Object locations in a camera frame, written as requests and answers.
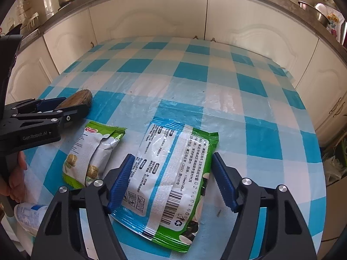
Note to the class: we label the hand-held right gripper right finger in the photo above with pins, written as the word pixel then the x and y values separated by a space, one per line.
pixel 225 184

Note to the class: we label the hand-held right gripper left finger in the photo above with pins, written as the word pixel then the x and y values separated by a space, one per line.
pixel 122 184

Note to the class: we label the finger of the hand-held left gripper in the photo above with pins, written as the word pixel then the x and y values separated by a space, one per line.
pixel 48 104
pixel 73 115

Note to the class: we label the brown coconut shell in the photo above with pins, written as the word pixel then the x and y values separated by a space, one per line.
pixel 78 97

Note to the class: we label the large green white packet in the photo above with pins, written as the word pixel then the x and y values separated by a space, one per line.
pixel 168 173

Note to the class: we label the person's left hand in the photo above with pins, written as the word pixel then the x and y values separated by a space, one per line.
pixel 17 176

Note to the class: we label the small green snack packet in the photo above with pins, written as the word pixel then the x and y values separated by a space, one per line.
pixel 84 146

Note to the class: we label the white plastic bottle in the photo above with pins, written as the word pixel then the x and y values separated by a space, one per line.
pixel 29 216

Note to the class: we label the white plastic bag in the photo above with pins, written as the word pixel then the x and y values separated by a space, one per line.
pixel 333 168

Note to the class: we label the blue white checked tablecloth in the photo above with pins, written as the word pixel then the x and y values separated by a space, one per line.
pixel 189 73

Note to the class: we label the white kitchen cabinet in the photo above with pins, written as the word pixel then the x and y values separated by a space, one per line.
pixel 151 13

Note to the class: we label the steel basin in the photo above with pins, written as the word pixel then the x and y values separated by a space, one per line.
pixel 317 15

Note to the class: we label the floral cloth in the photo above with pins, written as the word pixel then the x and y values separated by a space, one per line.
pixel 334 20

